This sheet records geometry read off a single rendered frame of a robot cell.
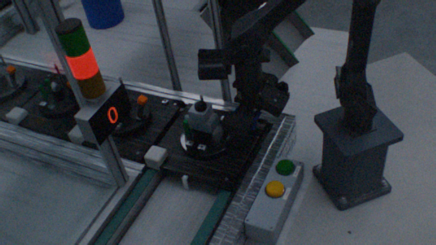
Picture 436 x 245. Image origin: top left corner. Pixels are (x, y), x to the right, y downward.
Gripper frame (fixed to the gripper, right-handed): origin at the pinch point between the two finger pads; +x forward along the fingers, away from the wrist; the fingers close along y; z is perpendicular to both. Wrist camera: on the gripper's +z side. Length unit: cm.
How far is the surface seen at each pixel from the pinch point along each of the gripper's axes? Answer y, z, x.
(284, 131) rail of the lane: 10.4, 3.9, 12.9
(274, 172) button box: -3.5, 6.5, 12.8
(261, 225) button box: -18.2, 9.4, 12.8
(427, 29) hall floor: 222, 26, 109
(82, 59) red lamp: -20.8, -23.2, -26.0
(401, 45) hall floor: 199, 14, 109
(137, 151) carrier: -10.2, -28.5, 12.3
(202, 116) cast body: -2.4, -11.7, 1.1
